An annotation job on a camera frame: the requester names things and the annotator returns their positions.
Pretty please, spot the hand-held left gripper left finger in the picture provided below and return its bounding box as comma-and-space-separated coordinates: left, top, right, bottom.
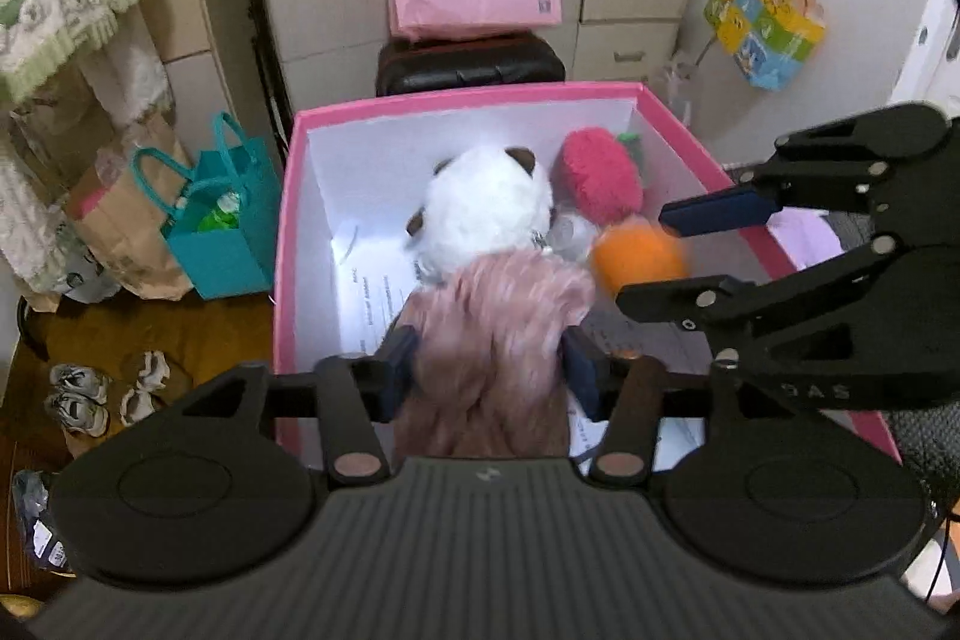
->
178, 325, 418, 491

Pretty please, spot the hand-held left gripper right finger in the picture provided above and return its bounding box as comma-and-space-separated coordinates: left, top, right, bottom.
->
562, 329, 758, 485

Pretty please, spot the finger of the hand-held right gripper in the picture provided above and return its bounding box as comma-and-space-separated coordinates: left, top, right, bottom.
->
613, 233, 902, 350
658, 100, 953, 238

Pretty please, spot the orange plush toy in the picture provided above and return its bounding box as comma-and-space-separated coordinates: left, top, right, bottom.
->
591, 218, 691, 296

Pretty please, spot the pinkish purple furry plush toy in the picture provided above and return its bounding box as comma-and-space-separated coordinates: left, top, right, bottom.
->
390, 250, 597, 459

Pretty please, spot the red strawberry plush toy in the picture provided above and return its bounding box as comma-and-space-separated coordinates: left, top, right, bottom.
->
561, 128, 647, 225

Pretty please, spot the pink cardboard box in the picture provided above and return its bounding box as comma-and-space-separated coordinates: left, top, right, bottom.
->
271, 80, 902, 472

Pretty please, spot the white panda plush toy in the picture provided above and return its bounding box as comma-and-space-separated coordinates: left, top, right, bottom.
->
405, 145, 560, 289

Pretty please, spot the clear plastic wrapper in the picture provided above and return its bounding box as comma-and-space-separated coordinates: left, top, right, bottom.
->
544, 212, 601, 262

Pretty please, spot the teal gift bag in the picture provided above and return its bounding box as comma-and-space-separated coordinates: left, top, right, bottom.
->
131, 111, 282, 302

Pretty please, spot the green bottle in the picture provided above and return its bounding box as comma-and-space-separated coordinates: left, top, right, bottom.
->
196, 194, 242, 234

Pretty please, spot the beige white slipper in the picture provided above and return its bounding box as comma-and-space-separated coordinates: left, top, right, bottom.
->
124, 351, 170, 390
120, 385, 162, 427

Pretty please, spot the black suitcase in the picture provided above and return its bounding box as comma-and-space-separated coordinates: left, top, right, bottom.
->
375, 31, 567, 97

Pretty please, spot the brown paper bag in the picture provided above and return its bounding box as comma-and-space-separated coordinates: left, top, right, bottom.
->
64, 115, 197, 302

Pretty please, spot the grey white sneaker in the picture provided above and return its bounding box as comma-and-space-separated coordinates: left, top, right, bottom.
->
45, 389, 110, 438
49, 364, 113, 401

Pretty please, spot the dark plastic bag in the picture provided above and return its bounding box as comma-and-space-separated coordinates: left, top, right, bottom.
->
11, 469, 76, 577

